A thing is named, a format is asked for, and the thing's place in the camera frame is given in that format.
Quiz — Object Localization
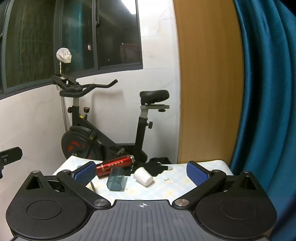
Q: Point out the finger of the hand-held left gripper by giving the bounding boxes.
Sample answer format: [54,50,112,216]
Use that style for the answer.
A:
[0,147,23,179]

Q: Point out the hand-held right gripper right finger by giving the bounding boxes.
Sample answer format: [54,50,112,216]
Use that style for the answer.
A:
[174,161,261,209]

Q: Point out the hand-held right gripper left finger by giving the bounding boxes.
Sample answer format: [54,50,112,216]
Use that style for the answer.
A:
[25,161,112,209]

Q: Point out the teal transparent plastic cup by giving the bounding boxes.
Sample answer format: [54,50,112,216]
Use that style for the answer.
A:
[107,167,128,192]

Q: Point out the white paper cup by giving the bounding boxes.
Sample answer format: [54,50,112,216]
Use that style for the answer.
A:
[133,167,153,186]

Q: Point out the red metal bottle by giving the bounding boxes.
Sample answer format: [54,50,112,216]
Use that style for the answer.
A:
[95,155,136,178]

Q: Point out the black glove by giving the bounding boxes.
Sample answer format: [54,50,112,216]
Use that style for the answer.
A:
[133,157,173,178]

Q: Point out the black exercise bike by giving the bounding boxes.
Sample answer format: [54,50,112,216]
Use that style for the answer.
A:
[51,74,170,164]

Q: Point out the wooden panel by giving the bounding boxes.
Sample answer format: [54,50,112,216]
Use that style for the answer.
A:
[173,0,245,165]

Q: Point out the blue curtain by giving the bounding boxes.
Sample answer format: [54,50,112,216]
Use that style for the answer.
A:
[228,0,296,241]

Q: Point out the white crumpled cloth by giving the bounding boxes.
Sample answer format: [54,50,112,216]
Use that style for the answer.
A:
[56,47,72,63]

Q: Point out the dark framed window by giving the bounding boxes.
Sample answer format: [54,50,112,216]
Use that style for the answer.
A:
[0,0,143,94]

